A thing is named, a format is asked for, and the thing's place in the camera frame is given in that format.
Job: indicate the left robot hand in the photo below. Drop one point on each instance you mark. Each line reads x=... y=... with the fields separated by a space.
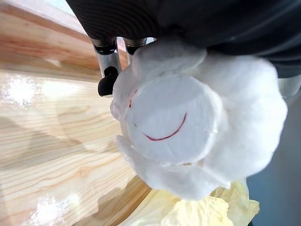
x=145 y=18

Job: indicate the white plush napa cabbage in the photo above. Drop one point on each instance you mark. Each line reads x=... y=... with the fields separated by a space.
x=188 y=122

